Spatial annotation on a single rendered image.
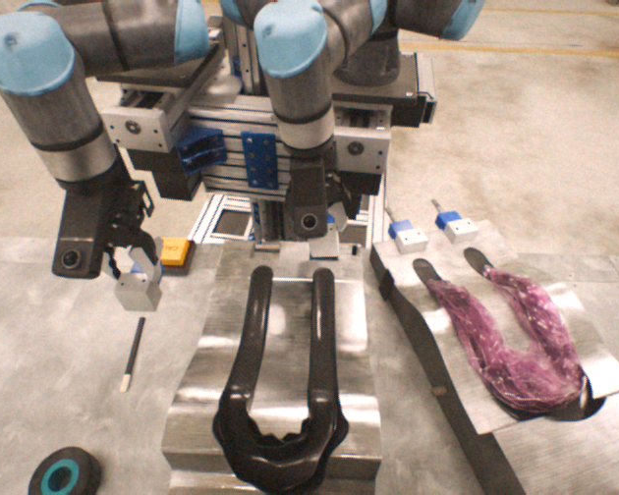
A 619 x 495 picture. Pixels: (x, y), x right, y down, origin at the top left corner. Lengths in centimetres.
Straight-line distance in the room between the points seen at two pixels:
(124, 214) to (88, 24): 22
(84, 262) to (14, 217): 207
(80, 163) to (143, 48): 16
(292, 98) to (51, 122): 24
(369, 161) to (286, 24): 47
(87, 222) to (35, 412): 37
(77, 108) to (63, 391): 48
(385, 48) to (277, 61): 48
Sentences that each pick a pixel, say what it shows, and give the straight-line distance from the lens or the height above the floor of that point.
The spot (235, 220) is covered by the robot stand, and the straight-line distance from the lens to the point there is 177.
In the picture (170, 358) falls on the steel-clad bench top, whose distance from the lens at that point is 73.
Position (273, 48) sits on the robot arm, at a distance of 44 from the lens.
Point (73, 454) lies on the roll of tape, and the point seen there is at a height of 84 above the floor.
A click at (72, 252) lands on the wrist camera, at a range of 51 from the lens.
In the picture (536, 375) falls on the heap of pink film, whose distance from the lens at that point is 67.
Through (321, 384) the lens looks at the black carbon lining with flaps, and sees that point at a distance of 55.
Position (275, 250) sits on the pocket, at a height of 87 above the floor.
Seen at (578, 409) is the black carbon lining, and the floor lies 87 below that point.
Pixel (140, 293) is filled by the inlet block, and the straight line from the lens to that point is 63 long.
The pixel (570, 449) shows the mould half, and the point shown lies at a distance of 62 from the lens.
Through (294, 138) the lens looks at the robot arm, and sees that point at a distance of 50.
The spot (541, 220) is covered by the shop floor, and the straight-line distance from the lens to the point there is 239.
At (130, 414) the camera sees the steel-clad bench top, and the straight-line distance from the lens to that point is 71.
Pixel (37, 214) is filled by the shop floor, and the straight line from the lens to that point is 251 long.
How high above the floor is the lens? 143
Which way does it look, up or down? 48 degrees down
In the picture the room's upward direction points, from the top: straight up
